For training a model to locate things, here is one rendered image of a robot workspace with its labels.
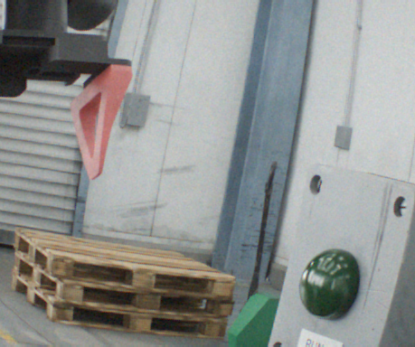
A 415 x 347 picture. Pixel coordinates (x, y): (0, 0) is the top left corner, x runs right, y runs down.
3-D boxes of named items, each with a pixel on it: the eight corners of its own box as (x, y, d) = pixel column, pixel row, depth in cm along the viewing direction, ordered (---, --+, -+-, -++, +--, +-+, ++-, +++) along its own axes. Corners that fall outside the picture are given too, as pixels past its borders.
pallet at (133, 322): (7, 286, 659) (8, 267, 658) (161, 308, 724) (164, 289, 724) (53, 323, 586) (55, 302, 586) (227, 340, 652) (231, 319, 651)
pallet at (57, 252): (6, 246, 656) (8, 224, 655) (166, 269, 722) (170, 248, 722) (56, 280, 580) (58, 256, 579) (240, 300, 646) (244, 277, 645)
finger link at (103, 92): (146, 162, 74) (132, 42, 77) (57, 155, 70) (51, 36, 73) (100, 194, 80) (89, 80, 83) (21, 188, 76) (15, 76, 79)
